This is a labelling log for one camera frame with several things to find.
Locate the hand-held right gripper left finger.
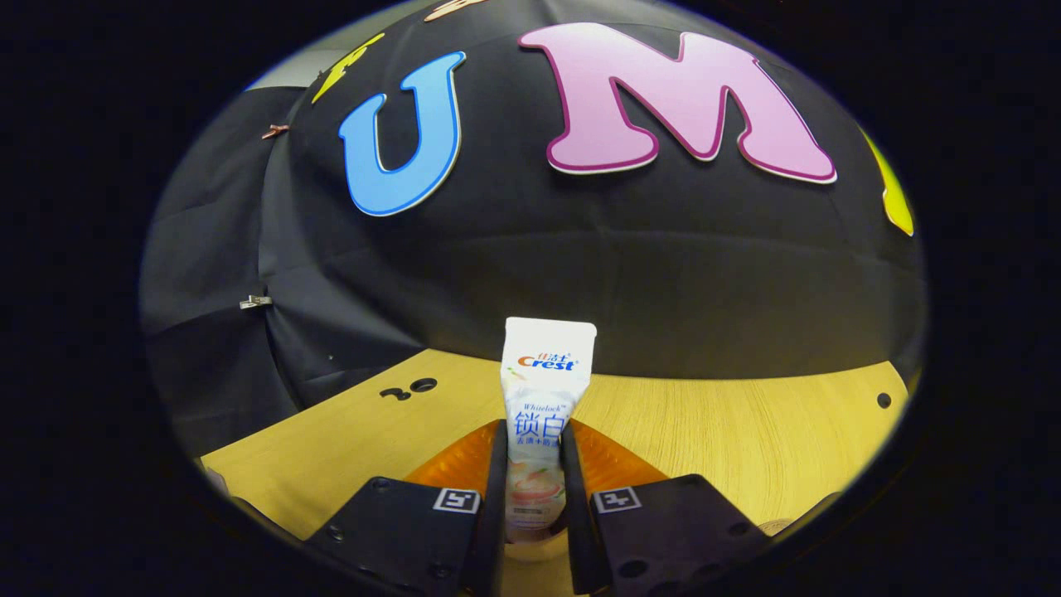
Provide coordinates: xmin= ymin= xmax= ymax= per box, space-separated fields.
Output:
xmin=305 ymin=419 xmax=508 ymax=597

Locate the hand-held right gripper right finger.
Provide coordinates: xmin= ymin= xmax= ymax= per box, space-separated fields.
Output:
xmin=560 ymin=419 xmax=772 ymax=596

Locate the white toothpaste tube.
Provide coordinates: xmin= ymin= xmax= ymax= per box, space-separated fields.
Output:
xmin=500 ymin=317 xmax=598 ymax=544

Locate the wooden desktop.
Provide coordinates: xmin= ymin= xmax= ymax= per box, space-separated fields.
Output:
xmin=199 ymin=348 xmax=913 ymax=597

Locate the black backdrop cloth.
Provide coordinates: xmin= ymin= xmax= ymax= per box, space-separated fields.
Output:
xmin=141 ymin=0 xmax=925 ymax=457

